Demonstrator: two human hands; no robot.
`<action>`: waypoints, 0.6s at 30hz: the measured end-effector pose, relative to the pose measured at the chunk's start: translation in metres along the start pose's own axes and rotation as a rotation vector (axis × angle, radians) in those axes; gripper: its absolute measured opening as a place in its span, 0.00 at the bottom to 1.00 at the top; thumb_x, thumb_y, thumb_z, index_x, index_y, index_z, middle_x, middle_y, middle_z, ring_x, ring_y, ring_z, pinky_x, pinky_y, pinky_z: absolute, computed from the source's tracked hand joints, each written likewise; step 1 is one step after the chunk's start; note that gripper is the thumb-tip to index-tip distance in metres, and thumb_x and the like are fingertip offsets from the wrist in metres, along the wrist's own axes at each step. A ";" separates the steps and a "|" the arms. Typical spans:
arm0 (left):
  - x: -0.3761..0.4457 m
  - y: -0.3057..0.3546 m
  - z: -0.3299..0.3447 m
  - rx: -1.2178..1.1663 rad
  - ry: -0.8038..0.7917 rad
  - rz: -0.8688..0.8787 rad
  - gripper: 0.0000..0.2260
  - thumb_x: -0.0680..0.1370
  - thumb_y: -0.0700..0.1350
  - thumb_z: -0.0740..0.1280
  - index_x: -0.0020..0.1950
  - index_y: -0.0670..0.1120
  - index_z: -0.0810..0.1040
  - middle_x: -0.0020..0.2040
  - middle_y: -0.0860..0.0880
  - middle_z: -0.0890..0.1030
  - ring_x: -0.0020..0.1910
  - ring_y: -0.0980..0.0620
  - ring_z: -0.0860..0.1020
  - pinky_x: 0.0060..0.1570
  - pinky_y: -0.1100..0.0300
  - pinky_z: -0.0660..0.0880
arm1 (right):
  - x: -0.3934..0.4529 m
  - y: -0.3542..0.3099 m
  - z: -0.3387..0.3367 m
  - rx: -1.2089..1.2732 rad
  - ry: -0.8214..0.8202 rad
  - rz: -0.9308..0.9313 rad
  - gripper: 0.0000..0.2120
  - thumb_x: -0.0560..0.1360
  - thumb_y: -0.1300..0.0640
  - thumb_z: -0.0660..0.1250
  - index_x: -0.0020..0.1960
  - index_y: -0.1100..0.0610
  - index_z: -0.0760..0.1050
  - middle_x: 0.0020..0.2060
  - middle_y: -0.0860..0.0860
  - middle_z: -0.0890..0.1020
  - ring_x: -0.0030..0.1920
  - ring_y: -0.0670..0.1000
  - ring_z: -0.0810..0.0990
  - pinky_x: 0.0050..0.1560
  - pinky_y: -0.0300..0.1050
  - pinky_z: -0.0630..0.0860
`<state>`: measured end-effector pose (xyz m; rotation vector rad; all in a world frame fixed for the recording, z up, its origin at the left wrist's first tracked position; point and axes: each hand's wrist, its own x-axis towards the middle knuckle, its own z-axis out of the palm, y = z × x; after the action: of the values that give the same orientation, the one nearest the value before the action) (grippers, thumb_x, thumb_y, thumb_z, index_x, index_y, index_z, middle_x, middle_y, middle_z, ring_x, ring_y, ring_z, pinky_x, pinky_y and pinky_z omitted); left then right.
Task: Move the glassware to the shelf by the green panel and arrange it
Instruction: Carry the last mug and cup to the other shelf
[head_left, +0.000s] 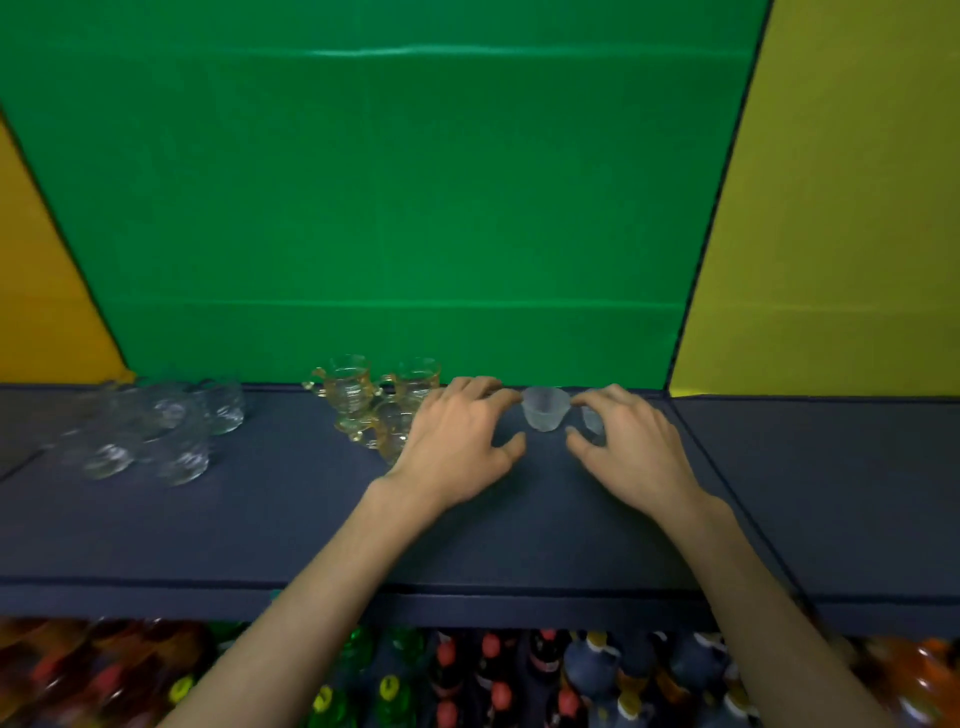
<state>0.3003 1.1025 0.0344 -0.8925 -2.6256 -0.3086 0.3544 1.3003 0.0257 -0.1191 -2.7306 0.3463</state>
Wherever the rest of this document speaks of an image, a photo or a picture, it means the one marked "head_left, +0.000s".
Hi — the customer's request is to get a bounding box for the person's left hand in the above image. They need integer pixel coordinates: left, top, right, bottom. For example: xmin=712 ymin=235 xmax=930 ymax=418
xmin=386 ymin=374 xmax=530 ymax=517

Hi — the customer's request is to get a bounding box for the person's right hand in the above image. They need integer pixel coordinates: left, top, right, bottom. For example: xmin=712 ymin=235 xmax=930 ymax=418
xmin=563 ymin=383 xmax=734 ymax=528

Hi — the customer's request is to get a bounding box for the amber footed mug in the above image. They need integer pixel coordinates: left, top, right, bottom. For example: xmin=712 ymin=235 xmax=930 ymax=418
xmin=382 ymin=357 xmax=444 ymax=406
xmin=302 ymin=353 xmax=376 ymax=418
xmin=337 ymin=401 xmax=421 ymax=466

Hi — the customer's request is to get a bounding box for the clear tumbler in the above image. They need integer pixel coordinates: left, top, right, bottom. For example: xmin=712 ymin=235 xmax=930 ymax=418
xmin=146 ymin=419 xmax=213 ymax=487
xmin=191 ymin=378 xmax=247 ymax=436
xmin=97 ymin=378 xmax=196 ymax=444
xmin=48 ymin=419 xmax=140 ymax=481

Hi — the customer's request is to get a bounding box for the person's right forearm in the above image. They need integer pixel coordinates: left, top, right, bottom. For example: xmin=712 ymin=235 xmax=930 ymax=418
xmin=659 ymin=494 xmax=898 ymax=728

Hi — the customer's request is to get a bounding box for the person's left forearm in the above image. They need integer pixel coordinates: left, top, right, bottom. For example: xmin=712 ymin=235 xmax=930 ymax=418
xmin=157 ymin=479 xmax=451 ymax=728

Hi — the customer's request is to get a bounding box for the group of dark jugs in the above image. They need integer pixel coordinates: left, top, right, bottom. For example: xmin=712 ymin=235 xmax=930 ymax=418
xmin=562 ymin=629 xmax=759 ymax=728

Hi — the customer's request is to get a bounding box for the group of green soda bottles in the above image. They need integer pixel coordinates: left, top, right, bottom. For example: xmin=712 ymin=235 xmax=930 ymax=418
xmin=168 ymin=623 xmax=429 ymax=728

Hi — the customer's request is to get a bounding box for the green back panel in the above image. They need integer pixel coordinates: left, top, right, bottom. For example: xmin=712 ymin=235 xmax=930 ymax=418
xmin=0 ymin=0 xmax=774 ymax=391

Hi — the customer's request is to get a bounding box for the pale yellow back panel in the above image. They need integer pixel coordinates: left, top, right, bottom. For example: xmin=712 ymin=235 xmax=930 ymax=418
xmin=667 ymin=0 xmax=960 ymax=399

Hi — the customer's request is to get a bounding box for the group of orange drink bottles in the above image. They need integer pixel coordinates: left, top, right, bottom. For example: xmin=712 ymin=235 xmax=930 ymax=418
xmin=862 ymin=635 xmax=960 ymax=728

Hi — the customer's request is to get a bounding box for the orange back panel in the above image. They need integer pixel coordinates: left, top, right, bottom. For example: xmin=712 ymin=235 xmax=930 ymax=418
xmin=0 ymin=112 xmax=136 ymax=385

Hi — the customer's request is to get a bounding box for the group of amber red-capped bottles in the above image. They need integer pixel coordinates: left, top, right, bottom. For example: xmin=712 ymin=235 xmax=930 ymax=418
xmin=0 ymin=618 xmax=211 ymax=728

